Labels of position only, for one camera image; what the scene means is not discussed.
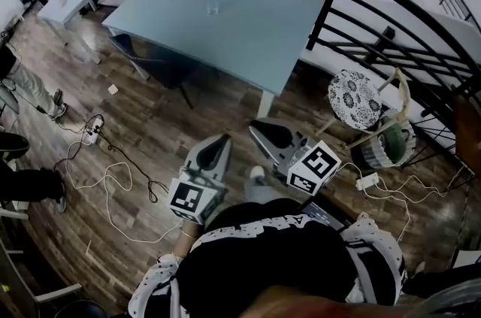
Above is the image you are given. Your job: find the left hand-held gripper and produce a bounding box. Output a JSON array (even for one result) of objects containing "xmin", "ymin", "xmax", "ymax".
[{"xmin": 168, "ymin": 133, "xmax": 233, "ymax": 226}]

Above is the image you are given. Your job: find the white power strip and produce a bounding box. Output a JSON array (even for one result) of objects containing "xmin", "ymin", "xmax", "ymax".
[
  {"xmin": 83, "ymin": 116, "xmax": 105, "ymax": 145},
  {"xmin": 355, "ymin": 172, "xmax": 381, "ymax": 192}
]

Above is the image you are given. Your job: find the person's grey trouser leg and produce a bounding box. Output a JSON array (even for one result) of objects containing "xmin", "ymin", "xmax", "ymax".
[{"xmin": 243, "ymin": 177, "xmax": 281, "ymax": 205}]

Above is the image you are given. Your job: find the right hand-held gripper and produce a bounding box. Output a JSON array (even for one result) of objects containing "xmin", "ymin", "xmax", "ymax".
[{"xmin": 249, "ymin": 117, "xmax": 343, "ymax": 197}]

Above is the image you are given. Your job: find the black cable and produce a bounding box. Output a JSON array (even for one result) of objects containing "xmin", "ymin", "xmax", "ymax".
[{"xmin": 95, "ymin": 126, "xmax": 171, "ymax": 203}]

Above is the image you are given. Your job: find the light blue glass table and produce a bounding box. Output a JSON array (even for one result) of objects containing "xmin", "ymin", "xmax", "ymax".
[{"xmin": 101, "ymin": 0, "xmax": 326, "ymax": 119}]

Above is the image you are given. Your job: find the dark blue chair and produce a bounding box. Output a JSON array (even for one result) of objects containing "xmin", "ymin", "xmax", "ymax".
[{"xmin": 107, "ymin": 32, "xmax": 201, "ymax": 110}]

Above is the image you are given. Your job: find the black screen device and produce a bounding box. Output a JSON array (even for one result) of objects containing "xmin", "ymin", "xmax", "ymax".
[{"xmin": 302, "ymin": 201, "xmax": 346, "ymax": 234}]

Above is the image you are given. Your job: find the green and white basket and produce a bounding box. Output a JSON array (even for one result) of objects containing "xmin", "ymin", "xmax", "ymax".
[{"xmin": 352, "ymin": 108, "xmax": 416, "ymax": 170}]

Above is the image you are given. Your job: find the white cable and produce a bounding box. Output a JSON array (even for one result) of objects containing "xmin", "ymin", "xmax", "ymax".
[
  {"xmin": 64, "ymin": 120, "xmax": 186, "ymax": 244},
  {"xmin": 337, "ymin": 161, "xmax": 469, "ymax": 244}
]

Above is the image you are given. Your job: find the white chair frame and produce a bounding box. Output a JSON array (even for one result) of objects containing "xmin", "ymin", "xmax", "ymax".
[{"xmin": 0, "ymin": 209, "xmax": 83, "ymax": 318}]

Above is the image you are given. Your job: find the person's left forearm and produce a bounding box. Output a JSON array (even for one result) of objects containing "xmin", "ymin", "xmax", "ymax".
[{"xmin": 173, "ymin": 220, "xmax": 202, "ymax": 258}]

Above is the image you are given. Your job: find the brown wooden furniture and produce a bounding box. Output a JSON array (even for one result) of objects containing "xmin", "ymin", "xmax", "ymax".
[{"xmin": 452, "ymin": 93, "xmax": 481, "ymax": 177}]

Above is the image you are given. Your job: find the wooden chair with floral cushion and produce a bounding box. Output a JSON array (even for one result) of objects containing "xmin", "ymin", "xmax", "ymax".
[{"xmin": 314, "ymin": 67, "xmax": 413, "ymax": 149}]

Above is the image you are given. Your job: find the person's black and white top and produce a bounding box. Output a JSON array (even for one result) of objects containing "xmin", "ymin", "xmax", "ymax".
[{"xmin": 127, "ymin": 198, "xmax": 409, "ymax": 318}]

